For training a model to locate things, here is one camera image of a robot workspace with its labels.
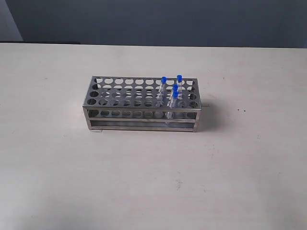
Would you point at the stainless steel test tube rack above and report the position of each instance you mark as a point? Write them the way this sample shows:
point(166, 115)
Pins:
point(129, 103)

